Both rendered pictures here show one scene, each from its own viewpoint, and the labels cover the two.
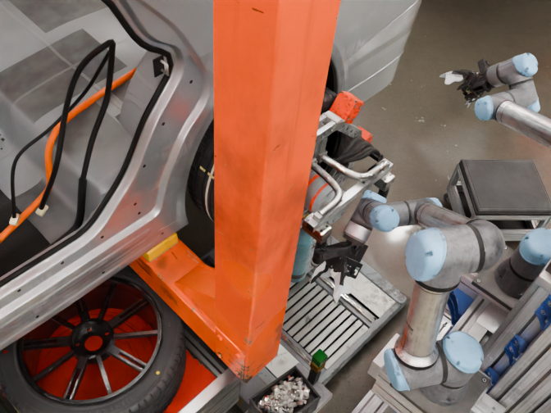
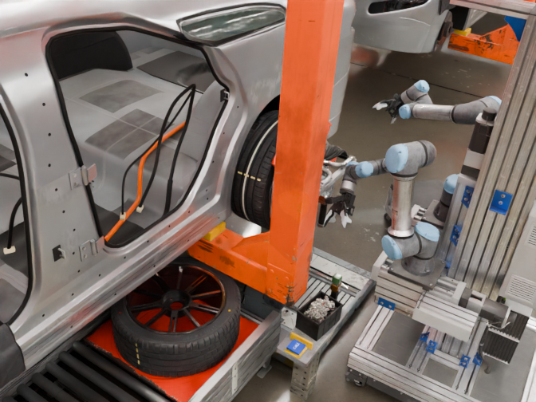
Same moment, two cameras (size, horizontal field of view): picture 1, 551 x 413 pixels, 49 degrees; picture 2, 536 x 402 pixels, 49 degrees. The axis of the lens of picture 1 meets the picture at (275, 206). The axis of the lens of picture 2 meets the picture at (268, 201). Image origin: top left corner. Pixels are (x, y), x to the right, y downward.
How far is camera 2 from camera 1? 137 cm
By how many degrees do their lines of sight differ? 17
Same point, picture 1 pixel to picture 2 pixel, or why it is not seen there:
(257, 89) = (309, 62)
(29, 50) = (106, 123)
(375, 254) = (346, 257)
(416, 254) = (392, 157)
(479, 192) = not seen: hidden behind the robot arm
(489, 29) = (386, 117)
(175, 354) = (237, 299)
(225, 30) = (292, 37)
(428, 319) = (404, 199)
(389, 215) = (367, 165)
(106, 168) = (181, 175)
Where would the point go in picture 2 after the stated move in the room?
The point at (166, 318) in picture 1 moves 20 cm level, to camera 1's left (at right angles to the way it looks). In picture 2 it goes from (224, 281) to (186, 282)
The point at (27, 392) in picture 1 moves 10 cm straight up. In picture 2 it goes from (143, 332) to (142, 317)
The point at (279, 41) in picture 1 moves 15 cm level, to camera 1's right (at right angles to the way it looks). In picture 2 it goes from (322, 33) to (362, 33)
